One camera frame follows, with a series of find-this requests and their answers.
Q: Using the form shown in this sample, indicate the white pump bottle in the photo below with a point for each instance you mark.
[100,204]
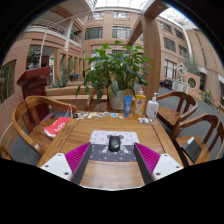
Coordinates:
[152,109]

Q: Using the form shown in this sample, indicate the black box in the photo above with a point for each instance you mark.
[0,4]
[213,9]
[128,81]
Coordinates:
[192,150]

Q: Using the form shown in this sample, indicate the black computer mouse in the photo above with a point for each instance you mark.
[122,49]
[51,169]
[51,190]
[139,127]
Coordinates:
[114,144]

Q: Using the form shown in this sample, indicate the small crumpled wrapper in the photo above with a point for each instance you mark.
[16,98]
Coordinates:
[143,120]

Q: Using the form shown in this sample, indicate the round dark sticker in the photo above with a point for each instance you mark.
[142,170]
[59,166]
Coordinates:
[106,113]

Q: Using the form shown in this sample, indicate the blue tube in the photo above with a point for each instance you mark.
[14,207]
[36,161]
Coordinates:
[128,106]

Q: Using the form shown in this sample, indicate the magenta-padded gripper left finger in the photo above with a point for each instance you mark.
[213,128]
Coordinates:
[77,156]

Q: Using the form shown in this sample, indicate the dark red wooden lectern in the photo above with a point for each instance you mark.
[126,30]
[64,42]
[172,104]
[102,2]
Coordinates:
[35,83]

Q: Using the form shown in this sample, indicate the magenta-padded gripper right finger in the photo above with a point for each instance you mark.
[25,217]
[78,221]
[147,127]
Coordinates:
[148,157]

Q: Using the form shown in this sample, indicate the grey bear-print mouse pad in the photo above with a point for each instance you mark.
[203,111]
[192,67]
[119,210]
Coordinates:
[100,140]

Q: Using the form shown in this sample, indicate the green potted plant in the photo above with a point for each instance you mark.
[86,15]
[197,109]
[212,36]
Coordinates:
[116,70]

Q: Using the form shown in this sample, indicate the wooden armchair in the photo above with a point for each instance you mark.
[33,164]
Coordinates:
[23,123]
[90,103]
[175,115]
[4,151]
[206,121]

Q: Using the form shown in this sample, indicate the blue sticker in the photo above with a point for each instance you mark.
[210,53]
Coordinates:
[114,115]

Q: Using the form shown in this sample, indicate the yellow dish soap bottle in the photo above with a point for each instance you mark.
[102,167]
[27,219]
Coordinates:
[140,105]

